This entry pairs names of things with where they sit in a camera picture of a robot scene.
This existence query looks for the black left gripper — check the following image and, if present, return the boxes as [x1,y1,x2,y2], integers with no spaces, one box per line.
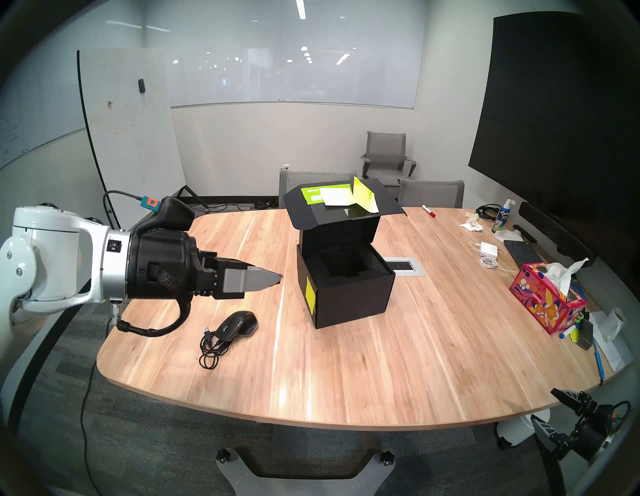
[127,228,284,301]

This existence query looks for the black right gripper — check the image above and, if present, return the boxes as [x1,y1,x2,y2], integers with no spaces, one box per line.
[530,386,619,464]

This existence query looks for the black computer mouse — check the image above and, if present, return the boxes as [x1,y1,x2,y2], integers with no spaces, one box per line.
[216,310,259,344]

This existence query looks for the black cardboard box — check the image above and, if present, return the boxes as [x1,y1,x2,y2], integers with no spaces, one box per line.
[283,179,408,329]

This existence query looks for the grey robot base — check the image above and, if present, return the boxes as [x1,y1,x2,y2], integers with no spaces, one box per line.
[216,446,396,496]

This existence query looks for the colourful floral tissue box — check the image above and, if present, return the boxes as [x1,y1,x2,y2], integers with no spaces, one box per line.
[509,258,590,335]

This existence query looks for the white paper sheets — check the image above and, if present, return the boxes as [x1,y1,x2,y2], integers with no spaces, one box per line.
[590,311,635,373]

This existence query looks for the grey mesh office chair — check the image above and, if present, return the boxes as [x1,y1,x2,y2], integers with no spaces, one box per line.
[278,167,359,209]
[397,178,466,209]

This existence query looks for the white mug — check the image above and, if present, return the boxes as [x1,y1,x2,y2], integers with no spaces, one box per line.
[599,307,628,343]

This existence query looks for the pale yellow sticky note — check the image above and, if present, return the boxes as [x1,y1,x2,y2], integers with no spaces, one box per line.
[320,186,357,207]

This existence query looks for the silver table power grommet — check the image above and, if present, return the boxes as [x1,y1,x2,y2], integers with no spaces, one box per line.
[386,256,426,277]

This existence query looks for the black keyboard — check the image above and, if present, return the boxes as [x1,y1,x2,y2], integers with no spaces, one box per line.
[503,239,546,268]

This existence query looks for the mobile whiteboard on stand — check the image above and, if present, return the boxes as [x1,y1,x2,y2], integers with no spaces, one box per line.
[76,48,211,231]

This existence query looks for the black video conference bar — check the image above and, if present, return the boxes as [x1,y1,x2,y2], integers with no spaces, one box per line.
[518,201,597,268]

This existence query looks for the grey office chair with armrests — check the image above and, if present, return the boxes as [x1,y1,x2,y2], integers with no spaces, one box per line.
[360,131,418,201]

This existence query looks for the whiteboard cleaner spray bottle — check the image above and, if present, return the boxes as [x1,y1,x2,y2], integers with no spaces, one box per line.
[491,198,517,234]

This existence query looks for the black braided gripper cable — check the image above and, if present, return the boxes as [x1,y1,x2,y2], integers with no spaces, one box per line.
[116,267,194,337]

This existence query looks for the black floor cables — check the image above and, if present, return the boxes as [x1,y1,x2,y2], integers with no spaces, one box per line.
[172,197,279,216]

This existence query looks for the black mouse USB cable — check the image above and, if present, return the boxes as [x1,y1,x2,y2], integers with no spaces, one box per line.
[199,325,232,371]

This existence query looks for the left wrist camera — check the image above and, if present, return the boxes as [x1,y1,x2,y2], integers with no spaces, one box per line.
[132,196,196,236]

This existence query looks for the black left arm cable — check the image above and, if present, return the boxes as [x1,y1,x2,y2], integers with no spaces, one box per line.
[81,189,147,496]

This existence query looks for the white power adapter with cable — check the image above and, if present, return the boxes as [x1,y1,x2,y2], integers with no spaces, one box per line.
[468,241,521,275]

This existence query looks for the glass wall whiteboard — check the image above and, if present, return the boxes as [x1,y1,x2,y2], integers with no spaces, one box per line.
[145,0,428,110]

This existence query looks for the wall whiteboard with writing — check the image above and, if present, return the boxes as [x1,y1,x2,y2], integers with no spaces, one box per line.
[0,20,146,171]

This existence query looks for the large black wall display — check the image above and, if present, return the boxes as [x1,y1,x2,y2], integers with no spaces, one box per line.
[468,11,640,271]

